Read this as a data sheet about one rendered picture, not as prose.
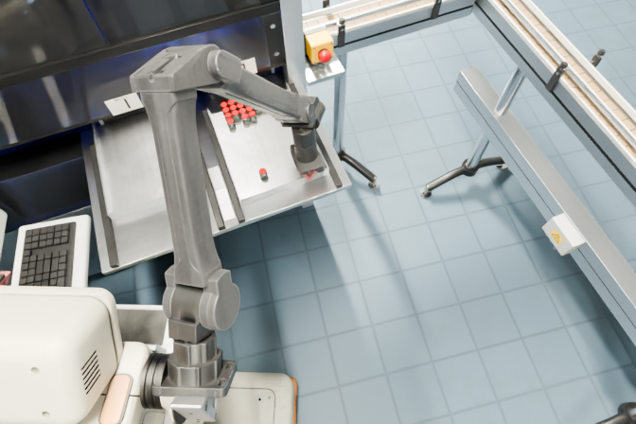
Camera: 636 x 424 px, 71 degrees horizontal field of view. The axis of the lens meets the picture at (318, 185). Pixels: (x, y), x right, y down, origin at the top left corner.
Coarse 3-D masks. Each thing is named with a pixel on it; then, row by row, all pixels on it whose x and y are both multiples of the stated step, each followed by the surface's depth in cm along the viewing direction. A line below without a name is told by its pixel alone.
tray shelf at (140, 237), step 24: (216, 96) 142; (336, 168) 128; (96, 192) 126; (288, 192) 125; (312, 192) 124; (336, 192) 126; (96, 216) 122; (144, 216) 122; (264, 216) 122; (120, 240) 118; (144, 240) 118; (168, 240) 118; (120, 264) 115
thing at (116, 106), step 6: (126, 96) 121; (132, 96) 122; (108, 102) 120; (114, 102) 121; (120, 102) 122; (132, 102) 124; (138, 102) 124; (114, 108) 123; (120, 108) 124; (126, 108) 124; (132, 108) 125; (114, 114) 125
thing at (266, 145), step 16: (208, 112) 134; (224, 128) 136; (240, 128) 135; (256, 128) 135; (272, 128) 135; (288, 128) 135; (224, 144) 133; (240, 144) 133; (256, 144) 132; (272, 144) 132; (288, 144) 132; (240, 160) 130; (256, 160) 130; (272, 160) 130; (288, 160) 129; (240, 176) 127; (256, 176) 127; (272, 176) 127; (288, 176) 127; (320, 176) 126; (240, 192) 125; (256, 192) 124; (272, 192) 123
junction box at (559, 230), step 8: (560, 216) 156; (552, 224) 157; (560, 224) 154; (568, 224) 154; (552, 232) 158; (560, 232) 154; (568, 232) 153; (576, 232) 153; (552, 240) 160; (560, 240) 155; (568, 240) 152; (576, 240) 151; (560, 248) 157; (568, 248) 153; (576, 248) 156
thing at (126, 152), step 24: (120, 120) 138; (144, 120) 138; (96, 144) 130; (120, 144) 133; (144, 144) 133; (120, 168) 129; (144, 168) 129; (120, 192) 125; (144, 192) 125; (120, 216) 121
